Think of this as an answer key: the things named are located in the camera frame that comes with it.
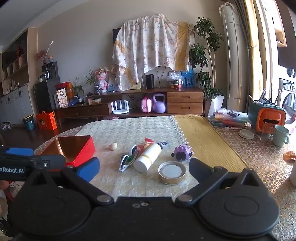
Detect small potted plant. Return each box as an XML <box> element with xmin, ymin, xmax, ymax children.
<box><xmin>73</xmin><ymin>77</ymin><xmax>86</xmax><ymax>98</ymax></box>

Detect yellow curtain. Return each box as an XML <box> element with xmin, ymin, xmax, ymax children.
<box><xmin>243</xmin><ymin>0</ymin><xmax>265</xmax><ymax>98</ymax></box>

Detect blue bin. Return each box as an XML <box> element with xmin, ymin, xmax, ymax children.
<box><xmin>23</xmin><ymin>115</ymin><xmax>36</xmax><ymax>131</ymax></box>

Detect stack of books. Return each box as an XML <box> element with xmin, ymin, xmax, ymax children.
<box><xmin>208</xmin><ymin>109</ymin><xmax>250</xmax><ymax>127</ymax></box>

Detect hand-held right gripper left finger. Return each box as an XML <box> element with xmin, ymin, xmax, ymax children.
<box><xmin>22</xmin><ymin>157</ymin><xmax>114</xmax><ymax>205</ymax></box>

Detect wooden tv stand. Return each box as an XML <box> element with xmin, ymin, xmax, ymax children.
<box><xmin>53</xmin><ymin>87</ymin><xmax>206</xmax><ymax>126</ymax></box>

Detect pink toy case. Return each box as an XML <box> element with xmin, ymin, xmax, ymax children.
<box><xmin>141</xmin><ymin>97</ymin><xmax>153</xmax><ymax>113</ymax></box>

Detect potted orchid plant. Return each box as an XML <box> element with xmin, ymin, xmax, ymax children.
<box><xmin>84</xmin><ymin>67</ymin><xmax>102</xmax><ymax>95</ymax></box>

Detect snack bag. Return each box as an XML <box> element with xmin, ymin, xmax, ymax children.
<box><xmin>56</xmin><ymin>89</ymin><xmax>69</xmax><ymax>108</ymax></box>

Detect floral draped cloth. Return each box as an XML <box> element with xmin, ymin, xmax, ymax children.
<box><xmin>112</xmin><ymin>14</ymin><xmax>196</xmax><ymax>91</ymax></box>

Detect black speaker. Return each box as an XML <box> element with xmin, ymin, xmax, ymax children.
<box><xmin>145</xmin><ymin>74</ymin><xmax>155</xmax><ymax>89</ymax></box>

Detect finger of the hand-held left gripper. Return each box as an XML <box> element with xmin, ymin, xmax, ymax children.
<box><xmin>23</xmin><ymin>154</ymin><xmax>67</xmax><ymax>172</ymax></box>
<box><xmin>0</xmin><ymin>146</ymin><xmax>34</xmax><ymax>160</ymax></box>

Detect pink flower vase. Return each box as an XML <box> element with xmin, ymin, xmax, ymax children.
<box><xmin>36</xmin><ymin>42</ymin><xmax>55</xmax><ymax>66</ymax></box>

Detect teal orange storage box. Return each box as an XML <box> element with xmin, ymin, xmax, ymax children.
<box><xmin>247</xmin><ymin>101</ymin><xmax>287</xmax><ymax>133</ymax></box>

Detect white planter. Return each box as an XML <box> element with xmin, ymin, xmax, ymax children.
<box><xmin>205</xmin><ymin>95</ymin><xmax>225</xmax><ymax>116</ymax></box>

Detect picture frame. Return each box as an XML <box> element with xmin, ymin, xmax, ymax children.
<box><xmin>108</xmin><ymin>74</ymin><xmax>117</xmax><ymax>92</ymax></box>

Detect purple spiky toy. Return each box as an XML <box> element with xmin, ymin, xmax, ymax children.
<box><xmin>171</xmin><ymin>145</ymin><xmax>192</xmax><ymax>161</ymax></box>

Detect white plastic bottle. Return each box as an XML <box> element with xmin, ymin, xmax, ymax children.
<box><xmin>133</xmin><ymin>142</ymin><xmax>162</xmax><ymax>173</ymax></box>

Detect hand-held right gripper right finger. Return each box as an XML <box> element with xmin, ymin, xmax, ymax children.
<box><xmin>175</xmin><ymin>158</ymin><xmax>262</xmax><ymax>207</ymax></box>

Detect lace tablecloth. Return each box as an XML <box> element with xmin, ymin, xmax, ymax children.
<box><xmin>33</xmin><ymin>120</ymin><xmax>296</xmax><ymax>241</ymax></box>

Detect black coffee machine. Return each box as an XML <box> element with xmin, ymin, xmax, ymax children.
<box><xmin>40</xmin><ymin>61</ymin><xmax>58</xmax><ymax>81</ymax></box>

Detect pink doll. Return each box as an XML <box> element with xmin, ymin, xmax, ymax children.
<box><xmin>96</xmin><ymin>67</ymin><xmax>110</xmax><ymax>93</ymax></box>

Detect wooden wall cabinet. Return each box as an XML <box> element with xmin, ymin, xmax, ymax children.
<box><xmin>0</xmin><ymin>27</ymin><xmax>38</xmax><ymax>126</ymax></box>

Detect round metal jar lid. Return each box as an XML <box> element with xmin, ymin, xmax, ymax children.
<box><xmin>158</xmin><ymin>161</ymin><xmax>186</xmax><ymax>185</ymax></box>

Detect white router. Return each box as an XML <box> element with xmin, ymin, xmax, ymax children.
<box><xmin>110</xmin><ymin>100</ymin><xmax>130</xmax><ymax>115</ymax></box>

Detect yellow woven mat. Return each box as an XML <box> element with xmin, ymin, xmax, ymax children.
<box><xmin>170</xmin><ymin>115</ymin><xmax>251</xmax><ymax>173</ymax></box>

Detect red tin box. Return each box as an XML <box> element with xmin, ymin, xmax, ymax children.
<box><xmin>38</xmin><ymin>136</ymin><xmax>96</xmax><ymax>172</ymax></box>

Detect green mug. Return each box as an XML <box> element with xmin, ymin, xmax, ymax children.
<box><xmin>272</xmin><ymin>125</ymin><xmax>290</xmax><ymax>147</ymax></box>

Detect purple kettlebell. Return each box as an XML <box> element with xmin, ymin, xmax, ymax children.
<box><xmin>153</xmin><ymin>93</ymin><xmax>167</xmax><ymax>113</ymax></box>

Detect plastic bag of fruit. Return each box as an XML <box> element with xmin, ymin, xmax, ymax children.
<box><xmin>167</xmin><ymin>71</ymin><xmax>183</xmax><ymax>90</ymax></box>

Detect red white object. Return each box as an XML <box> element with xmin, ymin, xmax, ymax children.
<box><xmin>4</xmin><ymin>181</ymin><xmax>15</xmax><ymax>202</ymax></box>

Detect blue printed box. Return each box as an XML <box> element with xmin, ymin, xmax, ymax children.
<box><xmin>181</xmin><ymin>69</ymin><xmax>195</xmax><ymax>88</ymax></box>

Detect tall potted tree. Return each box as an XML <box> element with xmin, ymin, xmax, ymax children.
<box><xmin>188</xmin><ymin>17</ymin><xmax>226</xmax><ymax>100</ymax></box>

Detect orange gift box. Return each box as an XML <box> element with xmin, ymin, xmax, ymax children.
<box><xmin>36</xmin><ymin>111</ymin><xmax>57</xmax><ymax>130</ymax></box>

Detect standing air conditioner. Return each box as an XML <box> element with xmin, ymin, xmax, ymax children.
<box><xmin>218</xmin><ymin>2</ymin><xmax>251</xmax><ymax>114</ymax></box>

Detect clear glass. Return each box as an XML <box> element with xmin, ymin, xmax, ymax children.
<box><xmin>260</xmin><ymin>124</ymin><xmax>273</xmax><ymax>142</ymax></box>

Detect black mini fridge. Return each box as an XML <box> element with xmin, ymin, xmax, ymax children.
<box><xmin>34</xmin><ymin>79</ymin><xmax>61</xmax><ymax>115</ymax></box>

